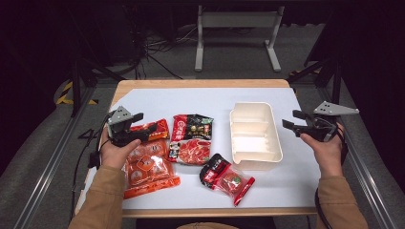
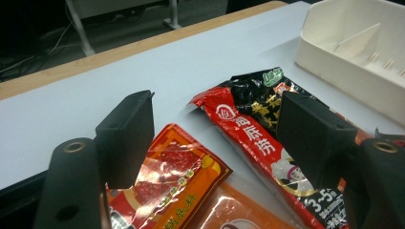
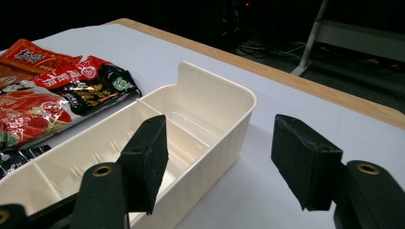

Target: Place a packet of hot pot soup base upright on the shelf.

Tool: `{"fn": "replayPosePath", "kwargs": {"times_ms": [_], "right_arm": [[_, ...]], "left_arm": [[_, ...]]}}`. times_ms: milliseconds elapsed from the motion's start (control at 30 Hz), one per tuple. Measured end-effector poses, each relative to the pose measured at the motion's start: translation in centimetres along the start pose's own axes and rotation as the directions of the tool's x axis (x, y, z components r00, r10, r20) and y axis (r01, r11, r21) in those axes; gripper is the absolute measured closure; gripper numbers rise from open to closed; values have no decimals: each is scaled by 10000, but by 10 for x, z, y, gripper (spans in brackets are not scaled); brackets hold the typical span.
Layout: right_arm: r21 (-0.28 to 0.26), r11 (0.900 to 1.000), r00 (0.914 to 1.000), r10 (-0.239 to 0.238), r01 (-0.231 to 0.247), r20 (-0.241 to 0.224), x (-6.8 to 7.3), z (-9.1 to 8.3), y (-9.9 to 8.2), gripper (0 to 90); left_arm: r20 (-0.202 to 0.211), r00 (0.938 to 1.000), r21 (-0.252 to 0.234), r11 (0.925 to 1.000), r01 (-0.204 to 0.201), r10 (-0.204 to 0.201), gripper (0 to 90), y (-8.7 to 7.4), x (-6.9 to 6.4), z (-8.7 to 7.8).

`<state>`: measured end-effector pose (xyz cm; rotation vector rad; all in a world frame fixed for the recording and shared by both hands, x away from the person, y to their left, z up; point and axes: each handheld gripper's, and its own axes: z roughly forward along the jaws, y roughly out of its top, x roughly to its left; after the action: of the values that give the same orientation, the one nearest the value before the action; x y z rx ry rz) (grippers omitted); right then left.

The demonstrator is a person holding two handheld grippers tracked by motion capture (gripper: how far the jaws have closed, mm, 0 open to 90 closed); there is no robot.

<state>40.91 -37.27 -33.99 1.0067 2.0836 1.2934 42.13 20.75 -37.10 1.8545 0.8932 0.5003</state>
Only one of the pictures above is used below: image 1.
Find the person's left hand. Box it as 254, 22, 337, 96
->
99, 128, 142, 171

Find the right hand-held gripper black cable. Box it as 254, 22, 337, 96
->
313, 122, 350, 229

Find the red and black food packet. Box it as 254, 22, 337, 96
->
167, 114, 215, 167

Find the aluminium floor rail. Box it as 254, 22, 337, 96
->
318, 85, 399, 229
12, 85, 98, 229

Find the white divided plastic container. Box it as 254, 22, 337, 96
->
228, 101, 284, 171

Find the bundle of black floor cables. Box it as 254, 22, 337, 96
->
125, 6, 200, 80

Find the left hand-held gripper black cable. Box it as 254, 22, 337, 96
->
69, 111, 113, 222

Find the yellow black floor tape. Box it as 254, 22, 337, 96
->
55, 80, 98, 106

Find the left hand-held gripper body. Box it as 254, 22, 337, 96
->
106, 105, 151, 148

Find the wooden table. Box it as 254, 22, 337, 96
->
75, 78, 321, 219

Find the black tripod stand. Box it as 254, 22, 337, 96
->
287, 55, 344, 106
66, 53, 126, 118

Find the white metal stand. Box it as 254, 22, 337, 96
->
194, 4, 286, 73

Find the person's right hand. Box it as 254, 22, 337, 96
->
299, 122, 346, 177

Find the small red black clear packet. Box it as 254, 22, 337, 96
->
199, 153, 256, 208

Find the person's tan clothing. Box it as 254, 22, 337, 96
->
176, 221, 241, 229

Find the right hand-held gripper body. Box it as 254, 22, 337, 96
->
297, 100, 360, 143

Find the hand-held gripper black cable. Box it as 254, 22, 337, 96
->
313, 122, 350, 229
69, 111, 113, 222

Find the large orange food packet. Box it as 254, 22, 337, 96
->
122, 118, 181, 200

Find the white table mat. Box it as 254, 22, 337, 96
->
75, 87, 321, 211

